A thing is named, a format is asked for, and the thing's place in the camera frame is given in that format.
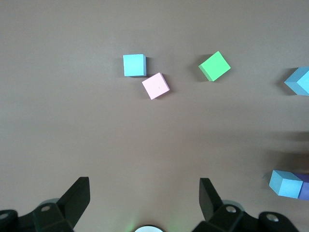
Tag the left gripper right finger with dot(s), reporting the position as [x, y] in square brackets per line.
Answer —
[207, 200]

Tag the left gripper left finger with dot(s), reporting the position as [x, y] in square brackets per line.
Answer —
[77, 200]

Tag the green foam cube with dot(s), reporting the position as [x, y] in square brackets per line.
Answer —
[214, 65]

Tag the purple foam cube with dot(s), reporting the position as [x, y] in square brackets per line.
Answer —
[306, 188]

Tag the blue foam cube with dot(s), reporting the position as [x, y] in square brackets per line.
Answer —
[287, 187]
[300, 82]
[134, 65]

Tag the pale pink foam cube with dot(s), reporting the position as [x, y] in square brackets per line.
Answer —
[156, 86]

